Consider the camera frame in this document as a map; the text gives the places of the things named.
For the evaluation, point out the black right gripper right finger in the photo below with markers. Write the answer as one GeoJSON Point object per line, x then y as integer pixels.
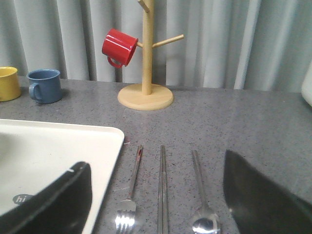
{"type": "Point", "coordinates": [259, 205]}

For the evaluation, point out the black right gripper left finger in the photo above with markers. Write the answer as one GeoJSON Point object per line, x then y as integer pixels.
{"type": "Point", "coordinates": [61, 208]}

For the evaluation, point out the silver metal fork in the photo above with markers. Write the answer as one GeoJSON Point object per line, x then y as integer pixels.
{"type": "Point", "coordinates": [126, 212]}

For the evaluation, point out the silver metal chopstick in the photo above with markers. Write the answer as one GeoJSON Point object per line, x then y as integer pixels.
{"type": "Point", "coordinates": [164, 190]}
{"type": "Point", "coordinates": [160, 194]}

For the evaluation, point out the silver metal spoon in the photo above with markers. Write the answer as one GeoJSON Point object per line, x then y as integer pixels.
{"type": "Point", "coordinates": [205, 219]}

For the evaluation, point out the beige rabbit serving tray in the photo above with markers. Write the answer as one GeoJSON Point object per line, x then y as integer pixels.
{"type": "Point", "coordinates": [33, 154]}

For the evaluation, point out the blue enamel mug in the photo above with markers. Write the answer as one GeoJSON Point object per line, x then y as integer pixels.
{"type": "Point", "coordinates": [44, 86]}

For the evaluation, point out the white object at edge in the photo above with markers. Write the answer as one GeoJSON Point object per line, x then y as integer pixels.
{"type": "Point", "coordinates": [306, 88]}

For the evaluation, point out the yellow enamel mug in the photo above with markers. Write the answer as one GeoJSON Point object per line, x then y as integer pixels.
{"type": "Point", "coordinates": [9, 84]}

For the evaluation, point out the wooden mug tree stand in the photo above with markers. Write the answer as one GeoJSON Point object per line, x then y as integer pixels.
{"type": "Point", "coordinates": [147, 96]}

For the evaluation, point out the grey pleated curtain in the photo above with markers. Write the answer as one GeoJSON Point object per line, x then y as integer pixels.
{"type": "Point", "coordinates": [237, 44]}

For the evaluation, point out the red enamel mug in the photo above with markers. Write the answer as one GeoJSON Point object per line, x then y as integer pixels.
{"type": "Point", "coordinates": [119, 48]}

